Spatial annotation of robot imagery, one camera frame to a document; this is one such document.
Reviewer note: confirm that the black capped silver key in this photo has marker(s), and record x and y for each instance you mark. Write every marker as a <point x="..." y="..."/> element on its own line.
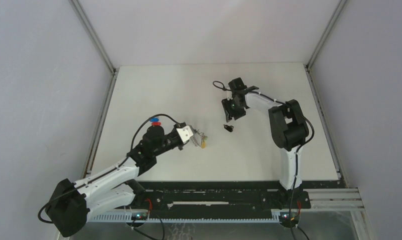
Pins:
<point x="229" y="128"/>

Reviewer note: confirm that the aluminium frame post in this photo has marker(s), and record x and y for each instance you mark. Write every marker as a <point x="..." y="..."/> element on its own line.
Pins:
<point x="326" y="33"/>
<point x="92" y="34"/>

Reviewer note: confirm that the left green circuit board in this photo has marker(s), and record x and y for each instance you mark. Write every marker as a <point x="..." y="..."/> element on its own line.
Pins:
<point x="139" y="217"/>

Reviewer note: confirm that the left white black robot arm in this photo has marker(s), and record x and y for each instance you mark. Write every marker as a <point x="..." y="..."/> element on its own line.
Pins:
<point x="72" y="204"/>

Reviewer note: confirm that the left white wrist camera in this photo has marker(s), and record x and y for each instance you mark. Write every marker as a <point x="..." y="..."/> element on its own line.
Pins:
<point x="185" y="133"/>

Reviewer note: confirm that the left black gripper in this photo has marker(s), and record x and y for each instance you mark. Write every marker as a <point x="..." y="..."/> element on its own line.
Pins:
<point x="180" y="147"/>

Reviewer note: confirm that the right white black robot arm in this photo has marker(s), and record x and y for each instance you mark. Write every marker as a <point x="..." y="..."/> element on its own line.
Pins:
<point x="290" y="129"/>

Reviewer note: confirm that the left aluminium frame post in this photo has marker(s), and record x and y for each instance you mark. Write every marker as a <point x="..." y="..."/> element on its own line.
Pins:
<point x="92" y="34"/>

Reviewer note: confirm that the green circuit board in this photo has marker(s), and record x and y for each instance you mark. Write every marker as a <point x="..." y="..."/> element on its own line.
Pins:
<point x="288" y="217"/>
<point x="139" y="217"/>

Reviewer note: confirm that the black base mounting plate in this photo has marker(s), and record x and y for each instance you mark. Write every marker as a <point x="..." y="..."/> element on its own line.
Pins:
<point x="223" y="199"/>

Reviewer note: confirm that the white slotted cable duct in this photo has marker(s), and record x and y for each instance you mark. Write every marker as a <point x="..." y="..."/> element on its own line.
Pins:
<point x="122" y="217"/>

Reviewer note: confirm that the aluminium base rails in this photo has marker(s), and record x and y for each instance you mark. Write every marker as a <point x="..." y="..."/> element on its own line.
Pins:
<point x="320" y="199"/>

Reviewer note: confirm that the right green circuit board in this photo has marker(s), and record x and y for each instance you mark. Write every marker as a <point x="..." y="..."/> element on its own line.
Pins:
<point x="288" y="217"/>

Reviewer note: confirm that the right aluminium frame post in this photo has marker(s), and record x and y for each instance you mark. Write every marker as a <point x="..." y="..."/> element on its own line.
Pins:
<point x="326" y="33"/>

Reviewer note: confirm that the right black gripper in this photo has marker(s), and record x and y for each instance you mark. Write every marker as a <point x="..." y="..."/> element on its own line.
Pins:
<point x="226" y="105"/>

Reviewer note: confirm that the silver keyring with chain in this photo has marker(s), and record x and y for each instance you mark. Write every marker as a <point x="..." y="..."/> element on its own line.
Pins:
<point x="198" y="137"/>

